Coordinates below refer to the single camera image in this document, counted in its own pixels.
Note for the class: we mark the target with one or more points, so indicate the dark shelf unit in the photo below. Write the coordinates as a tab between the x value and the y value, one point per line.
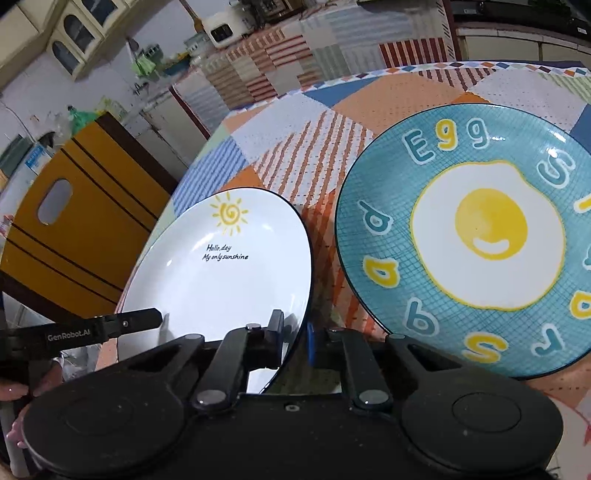
517	14

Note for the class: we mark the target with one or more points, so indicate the green plastic bag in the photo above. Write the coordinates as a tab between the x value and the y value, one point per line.
82	121

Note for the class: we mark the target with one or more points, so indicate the striped patchwork sofa cover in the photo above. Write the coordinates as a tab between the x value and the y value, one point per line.
286	60

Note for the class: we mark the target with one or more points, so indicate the patchwork checked tablecloth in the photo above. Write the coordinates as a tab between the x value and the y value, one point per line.
295	152

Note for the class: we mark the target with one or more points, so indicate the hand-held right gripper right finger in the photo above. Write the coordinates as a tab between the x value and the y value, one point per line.
311	344

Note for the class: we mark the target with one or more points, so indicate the blue white carton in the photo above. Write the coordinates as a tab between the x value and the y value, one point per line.
27	159

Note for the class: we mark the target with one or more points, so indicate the white sun print plate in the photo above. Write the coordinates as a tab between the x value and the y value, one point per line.
217	286

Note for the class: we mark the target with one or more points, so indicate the cream cabinet glass doors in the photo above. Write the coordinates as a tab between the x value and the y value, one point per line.
76	37

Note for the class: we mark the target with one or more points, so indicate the person's left hand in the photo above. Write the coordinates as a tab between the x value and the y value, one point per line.
11	391

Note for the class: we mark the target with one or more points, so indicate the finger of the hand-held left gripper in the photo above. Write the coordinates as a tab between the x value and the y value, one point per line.
136	319

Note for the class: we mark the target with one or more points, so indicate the teal fried egg print plate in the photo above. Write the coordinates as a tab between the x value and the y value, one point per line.
485	221

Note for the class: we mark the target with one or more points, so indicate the white kitchen appliance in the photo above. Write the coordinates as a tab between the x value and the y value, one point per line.
224	27

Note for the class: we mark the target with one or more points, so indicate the yellow wooden chair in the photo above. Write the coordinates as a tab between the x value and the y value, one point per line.
92	207

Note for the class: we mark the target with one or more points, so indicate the green item pile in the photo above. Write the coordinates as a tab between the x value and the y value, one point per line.
150	62

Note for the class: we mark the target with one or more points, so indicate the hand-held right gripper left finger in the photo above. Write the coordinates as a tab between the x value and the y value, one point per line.
276	332

